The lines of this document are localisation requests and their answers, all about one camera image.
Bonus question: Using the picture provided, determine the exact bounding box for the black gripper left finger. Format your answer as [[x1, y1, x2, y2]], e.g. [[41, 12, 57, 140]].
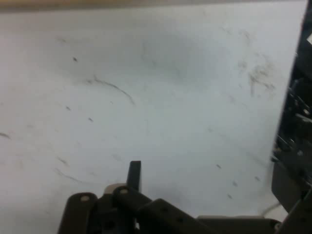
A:
[[58, 160, 203, 234]]

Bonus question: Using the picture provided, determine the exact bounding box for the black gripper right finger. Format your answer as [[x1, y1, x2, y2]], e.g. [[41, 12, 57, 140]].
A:
[[276, 187, 312, 234]]

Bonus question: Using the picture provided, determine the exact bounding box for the thin grey cable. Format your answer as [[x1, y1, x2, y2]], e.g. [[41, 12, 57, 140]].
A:
[[261, 201, 281, 217]]

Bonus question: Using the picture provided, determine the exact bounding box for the black equipment frame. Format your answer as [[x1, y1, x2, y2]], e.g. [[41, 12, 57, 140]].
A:
[[271, 0, 312, 213]]

